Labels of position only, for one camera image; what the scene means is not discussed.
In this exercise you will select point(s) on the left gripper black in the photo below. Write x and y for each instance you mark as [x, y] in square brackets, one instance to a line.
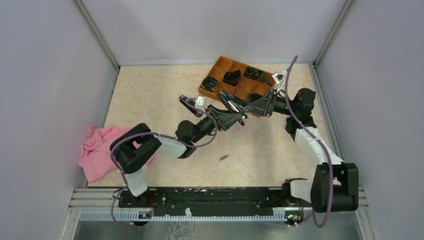
[225, 119]

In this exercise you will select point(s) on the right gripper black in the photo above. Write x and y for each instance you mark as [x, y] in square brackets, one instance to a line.
[262, 107]

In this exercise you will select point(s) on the black stapler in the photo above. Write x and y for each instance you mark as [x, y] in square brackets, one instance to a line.
[233, 103]
[189, 103]

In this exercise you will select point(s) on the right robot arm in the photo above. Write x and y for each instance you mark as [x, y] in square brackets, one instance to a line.
[335, 184]

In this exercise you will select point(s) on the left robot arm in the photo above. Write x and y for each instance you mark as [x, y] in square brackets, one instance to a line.
[132, 150]

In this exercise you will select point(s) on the black coiled item lower right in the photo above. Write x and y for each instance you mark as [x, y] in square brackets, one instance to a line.
[253, 97]

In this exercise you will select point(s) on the orange compartment tray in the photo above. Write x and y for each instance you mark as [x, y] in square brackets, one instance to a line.
[241, 88]

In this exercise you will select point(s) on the dark green flat item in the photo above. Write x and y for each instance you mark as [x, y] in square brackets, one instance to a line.
[265, 78]

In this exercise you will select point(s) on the black coiled item upper right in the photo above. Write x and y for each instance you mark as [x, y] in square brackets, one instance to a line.
[252, 73]

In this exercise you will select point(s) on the black coiled item blue-green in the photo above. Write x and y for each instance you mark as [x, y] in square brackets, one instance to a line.
[209, 84]

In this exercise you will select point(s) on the black coiled item centre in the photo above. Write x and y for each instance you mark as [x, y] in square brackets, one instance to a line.
[232, 77]

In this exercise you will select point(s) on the pink cloth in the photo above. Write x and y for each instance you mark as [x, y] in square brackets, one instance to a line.
[95, 154]

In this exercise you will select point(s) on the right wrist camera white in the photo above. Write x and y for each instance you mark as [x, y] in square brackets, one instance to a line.
[280, 79]

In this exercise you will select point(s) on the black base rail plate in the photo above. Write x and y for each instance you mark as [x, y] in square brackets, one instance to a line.
[209, 201]

